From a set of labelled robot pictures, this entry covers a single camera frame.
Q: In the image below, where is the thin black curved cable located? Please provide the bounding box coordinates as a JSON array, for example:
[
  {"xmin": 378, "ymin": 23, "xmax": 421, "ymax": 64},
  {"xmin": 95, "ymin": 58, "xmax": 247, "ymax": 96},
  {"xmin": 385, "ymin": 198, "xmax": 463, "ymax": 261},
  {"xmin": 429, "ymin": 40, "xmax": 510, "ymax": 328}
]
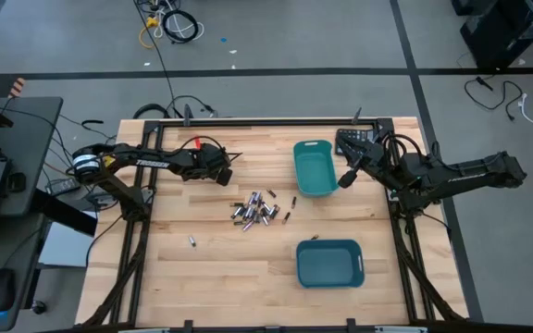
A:
[{"xmin": 167, "ymin": 94, "xmax": 219, "ymax": 119}]

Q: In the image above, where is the black equipment cabinet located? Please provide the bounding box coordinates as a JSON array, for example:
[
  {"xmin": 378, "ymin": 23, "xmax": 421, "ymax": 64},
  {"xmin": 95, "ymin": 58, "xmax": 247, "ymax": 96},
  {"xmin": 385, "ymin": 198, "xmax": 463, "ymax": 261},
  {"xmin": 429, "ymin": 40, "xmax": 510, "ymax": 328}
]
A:
[{"xmin": 451, "ymin": 0, "xmax": 533, "ymax": 71}]

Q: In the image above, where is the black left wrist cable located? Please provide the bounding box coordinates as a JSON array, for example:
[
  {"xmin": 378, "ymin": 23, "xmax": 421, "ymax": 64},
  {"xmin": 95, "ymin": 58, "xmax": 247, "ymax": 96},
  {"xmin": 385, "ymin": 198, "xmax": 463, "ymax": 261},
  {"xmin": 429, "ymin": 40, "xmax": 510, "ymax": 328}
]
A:
[{"xmin": 177, "ymin": 134, "xmax": 229, "ymax": 156}]

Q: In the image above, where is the yellow floor cable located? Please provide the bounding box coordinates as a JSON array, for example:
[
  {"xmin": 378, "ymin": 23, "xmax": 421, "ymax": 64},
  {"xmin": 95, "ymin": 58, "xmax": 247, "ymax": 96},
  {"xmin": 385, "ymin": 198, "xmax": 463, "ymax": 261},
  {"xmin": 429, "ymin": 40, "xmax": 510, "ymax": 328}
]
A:
[{"xmin": 137, "ymin": 15, "xmax": 161, "ymax": 50}]

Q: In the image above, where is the dark grey desk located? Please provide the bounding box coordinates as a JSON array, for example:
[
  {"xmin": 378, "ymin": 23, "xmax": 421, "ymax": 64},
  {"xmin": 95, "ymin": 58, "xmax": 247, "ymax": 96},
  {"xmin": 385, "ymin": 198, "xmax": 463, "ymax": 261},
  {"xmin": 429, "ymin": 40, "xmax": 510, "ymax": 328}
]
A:
[
  {"xmin": 0, "ymin": 212, "xmax": 49, "ymax": 332},
  {"xmin": 0, "ymin": 96, "xmax": 64, "ymax": 218}
]

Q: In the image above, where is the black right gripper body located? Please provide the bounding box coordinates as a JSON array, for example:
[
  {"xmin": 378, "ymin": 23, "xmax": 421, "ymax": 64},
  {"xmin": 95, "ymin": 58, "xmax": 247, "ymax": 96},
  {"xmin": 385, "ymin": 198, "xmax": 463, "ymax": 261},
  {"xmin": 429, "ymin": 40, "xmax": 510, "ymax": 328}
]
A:
[{"xmin": 356, "ymin": 138, "xmax": 390, "ymax": 179}]

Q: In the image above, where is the small black desk device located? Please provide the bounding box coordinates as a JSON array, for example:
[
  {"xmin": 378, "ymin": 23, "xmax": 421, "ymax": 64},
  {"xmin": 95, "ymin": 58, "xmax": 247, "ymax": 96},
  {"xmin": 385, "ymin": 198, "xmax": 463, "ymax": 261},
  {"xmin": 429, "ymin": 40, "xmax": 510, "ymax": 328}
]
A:
[{"xmin": 6, "ymin": 171, "xmax": 28, "ymax": 193}]

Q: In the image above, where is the black desk calculator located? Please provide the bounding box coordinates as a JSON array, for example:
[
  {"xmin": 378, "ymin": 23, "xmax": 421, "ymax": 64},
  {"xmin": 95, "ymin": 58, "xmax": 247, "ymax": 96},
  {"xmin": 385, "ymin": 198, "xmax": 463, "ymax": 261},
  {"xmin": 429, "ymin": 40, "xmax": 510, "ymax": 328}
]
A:
[{"xmin": 334, "ymin": 128, "xmax": 378, "ymax": 157}]

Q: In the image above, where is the black desk leg bar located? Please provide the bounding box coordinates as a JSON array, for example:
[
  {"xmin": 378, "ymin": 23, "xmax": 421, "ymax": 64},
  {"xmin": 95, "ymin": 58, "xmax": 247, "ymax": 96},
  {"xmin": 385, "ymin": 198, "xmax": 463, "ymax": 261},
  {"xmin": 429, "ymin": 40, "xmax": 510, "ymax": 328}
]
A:
[{"xmin": 32, "ymin": 188, "xmax": 99, "ymax": 238}]

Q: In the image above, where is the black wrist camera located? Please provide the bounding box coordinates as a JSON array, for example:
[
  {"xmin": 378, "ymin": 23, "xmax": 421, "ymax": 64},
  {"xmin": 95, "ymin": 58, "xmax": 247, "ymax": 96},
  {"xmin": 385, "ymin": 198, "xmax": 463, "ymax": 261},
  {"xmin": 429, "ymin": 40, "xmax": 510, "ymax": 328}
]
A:
[
  {"xmin": 215, "ymin": 166, "xmax": 234, "ymax": 188},
  {"xmin": 337, "ymin": 166, "xmax": 361, "ymax": 190}
]

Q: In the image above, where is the black coiled cable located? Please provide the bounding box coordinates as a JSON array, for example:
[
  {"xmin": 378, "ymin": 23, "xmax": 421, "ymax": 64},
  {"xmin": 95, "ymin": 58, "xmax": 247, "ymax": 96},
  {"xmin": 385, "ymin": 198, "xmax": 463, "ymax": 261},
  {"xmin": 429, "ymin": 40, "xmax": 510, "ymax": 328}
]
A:
[{"xmin": 161, "ymin": 9, "xmax": 200, "ymax": 45}]

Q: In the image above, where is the white light strip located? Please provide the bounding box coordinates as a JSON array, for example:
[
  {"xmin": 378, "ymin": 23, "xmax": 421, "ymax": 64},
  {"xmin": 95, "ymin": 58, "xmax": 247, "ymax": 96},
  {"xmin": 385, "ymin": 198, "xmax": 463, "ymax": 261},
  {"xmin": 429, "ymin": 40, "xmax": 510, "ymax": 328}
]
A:
[{"xmin": 375, "ymin": 326, "xmax": 429, "ymax": 333}]

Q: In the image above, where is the black power cable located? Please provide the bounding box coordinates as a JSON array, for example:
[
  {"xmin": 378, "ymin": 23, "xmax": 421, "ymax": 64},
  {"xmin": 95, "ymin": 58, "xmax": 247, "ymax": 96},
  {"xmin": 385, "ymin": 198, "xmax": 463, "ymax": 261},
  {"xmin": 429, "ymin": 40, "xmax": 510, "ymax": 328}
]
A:
[{"xmin": 463, "ymin": 75, "xmax": 526, "ymax": 123}]

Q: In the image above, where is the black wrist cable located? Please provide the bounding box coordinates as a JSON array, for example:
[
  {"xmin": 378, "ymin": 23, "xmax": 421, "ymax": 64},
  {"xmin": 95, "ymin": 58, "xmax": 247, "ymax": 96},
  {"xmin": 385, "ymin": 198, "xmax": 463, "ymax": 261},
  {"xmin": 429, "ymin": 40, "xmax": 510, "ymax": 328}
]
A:
[
  {"xmin": 177, "ymin": 134, "xmax": 229, "ymax": 156},
  {"xmin": 381, "ymin": 132, "xmax": 429, "ymax": 163}
]

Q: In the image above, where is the black aluminium table frame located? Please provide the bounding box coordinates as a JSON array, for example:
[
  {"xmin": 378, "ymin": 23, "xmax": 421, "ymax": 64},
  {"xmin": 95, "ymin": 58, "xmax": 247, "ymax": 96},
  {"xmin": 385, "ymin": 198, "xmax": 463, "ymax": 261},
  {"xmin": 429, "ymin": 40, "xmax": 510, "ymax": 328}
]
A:
[{"xmin": 80, "ymin": 117, "xmax": 469, "ymax": 332}]

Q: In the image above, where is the long black floor cable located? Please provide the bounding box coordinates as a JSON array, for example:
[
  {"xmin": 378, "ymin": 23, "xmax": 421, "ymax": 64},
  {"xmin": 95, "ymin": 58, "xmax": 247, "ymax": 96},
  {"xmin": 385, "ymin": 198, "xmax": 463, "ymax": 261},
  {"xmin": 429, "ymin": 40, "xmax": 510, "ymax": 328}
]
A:
[{"xmin": 132, "ymin": 0, "xmax": 178, "ymax": 119}]

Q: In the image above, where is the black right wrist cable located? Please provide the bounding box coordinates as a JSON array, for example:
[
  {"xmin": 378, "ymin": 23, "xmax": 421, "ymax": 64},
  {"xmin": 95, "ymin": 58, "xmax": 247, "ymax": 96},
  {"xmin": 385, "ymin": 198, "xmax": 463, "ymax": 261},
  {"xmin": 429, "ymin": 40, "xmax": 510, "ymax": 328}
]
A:
[{"xmin": 381, "ymin": 132, "xmax": 429, "ymax": 163}]

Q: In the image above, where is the dark teal plastic bin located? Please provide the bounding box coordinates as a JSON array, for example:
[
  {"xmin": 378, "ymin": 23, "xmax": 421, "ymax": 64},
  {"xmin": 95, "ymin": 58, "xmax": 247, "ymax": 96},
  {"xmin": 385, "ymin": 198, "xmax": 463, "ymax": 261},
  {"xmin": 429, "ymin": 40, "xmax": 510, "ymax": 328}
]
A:
[{"xmin": 295, "ymin": 239, "xmax": 366, "ymax": 290}]

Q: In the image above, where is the light teal plastic bin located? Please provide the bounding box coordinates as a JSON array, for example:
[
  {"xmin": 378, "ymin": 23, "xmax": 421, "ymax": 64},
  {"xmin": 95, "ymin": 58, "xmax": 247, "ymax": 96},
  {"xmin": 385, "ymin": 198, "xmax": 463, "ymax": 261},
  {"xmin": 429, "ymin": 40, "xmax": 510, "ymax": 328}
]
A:
[{"xmin": 292, "ymin": 140, "xmax": 341, "ymax": 199}]

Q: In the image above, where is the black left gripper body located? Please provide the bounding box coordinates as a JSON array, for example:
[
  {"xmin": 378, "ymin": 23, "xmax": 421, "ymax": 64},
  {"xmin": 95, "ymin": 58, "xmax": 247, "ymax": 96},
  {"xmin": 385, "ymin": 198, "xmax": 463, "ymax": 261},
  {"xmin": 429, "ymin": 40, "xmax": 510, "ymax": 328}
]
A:
[{"xmin": 183, "ymin": 142, "xmax": 234, "ymax": 181}]

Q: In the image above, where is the light grey panel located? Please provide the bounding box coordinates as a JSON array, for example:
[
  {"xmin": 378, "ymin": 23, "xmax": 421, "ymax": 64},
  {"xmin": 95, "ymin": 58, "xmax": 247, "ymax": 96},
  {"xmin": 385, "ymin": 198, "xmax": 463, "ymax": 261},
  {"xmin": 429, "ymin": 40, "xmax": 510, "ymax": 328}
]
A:
[{"xmin": 38, "ymin": 220, "xmax": 97, "ymax": 270}]

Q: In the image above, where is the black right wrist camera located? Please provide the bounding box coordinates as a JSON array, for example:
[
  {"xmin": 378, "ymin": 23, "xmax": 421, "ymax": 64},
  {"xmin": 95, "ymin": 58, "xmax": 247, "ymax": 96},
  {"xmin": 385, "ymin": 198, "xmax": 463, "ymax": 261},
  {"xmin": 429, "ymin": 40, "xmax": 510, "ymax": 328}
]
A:
[{"xmin": 337, "ymin": 166, "xmax": 361, "ymax": 190}]

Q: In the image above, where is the orange black striped object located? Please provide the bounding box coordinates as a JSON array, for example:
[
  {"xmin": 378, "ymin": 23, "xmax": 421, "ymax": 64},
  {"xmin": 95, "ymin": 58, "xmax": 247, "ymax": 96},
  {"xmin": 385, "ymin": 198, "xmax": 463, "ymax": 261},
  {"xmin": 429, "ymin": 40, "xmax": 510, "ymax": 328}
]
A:
[{"xmin": 8, "ymin": 77, "xmax": 27, "ymax": 99}]

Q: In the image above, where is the white floor cable bundle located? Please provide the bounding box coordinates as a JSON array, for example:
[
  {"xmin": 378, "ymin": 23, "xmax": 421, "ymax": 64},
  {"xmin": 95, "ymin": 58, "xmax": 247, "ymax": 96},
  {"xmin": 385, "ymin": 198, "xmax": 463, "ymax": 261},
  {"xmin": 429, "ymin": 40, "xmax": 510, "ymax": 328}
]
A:
[{"xmin": 153, "ymin": 0, "xmax": 205, "ymax": 41}]

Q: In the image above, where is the black cable loop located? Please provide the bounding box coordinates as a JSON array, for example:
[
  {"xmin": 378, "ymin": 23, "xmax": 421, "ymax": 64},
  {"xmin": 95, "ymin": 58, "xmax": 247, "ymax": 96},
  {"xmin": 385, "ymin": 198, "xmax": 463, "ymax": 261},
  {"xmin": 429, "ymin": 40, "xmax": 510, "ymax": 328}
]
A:
[{"xmin": 131, "ymin": 102, "xmax": 171, "ymax": 120}]

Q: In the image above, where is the black computer mouse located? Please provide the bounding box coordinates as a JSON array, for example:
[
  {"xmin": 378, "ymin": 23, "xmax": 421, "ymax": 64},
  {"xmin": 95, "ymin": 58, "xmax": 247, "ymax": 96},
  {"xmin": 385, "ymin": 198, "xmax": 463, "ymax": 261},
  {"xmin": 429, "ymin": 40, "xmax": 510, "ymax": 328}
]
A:
[{"xmin": 0, "ymin": 267, "xmax": 18, "ymax": 313}]

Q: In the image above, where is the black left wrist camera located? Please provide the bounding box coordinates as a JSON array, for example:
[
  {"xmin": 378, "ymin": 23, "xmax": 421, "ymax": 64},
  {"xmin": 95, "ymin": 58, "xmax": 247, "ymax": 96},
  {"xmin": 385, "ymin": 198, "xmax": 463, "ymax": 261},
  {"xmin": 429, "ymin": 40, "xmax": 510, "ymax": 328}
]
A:
[{"xmin": 215, "ymin": 166, "xmax": 234, "ymax": 188}]

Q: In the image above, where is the black power brick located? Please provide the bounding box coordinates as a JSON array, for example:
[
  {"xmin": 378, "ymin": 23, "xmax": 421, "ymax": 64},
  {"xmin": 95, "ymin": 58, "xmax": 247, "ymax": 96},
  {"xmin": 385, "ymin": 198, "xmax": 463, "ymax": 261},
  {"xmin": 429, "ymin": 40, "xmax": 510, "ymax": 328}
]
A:
[{"xmin": 45, "ymin": 177, "xmax": 82, "ymax": 196}]

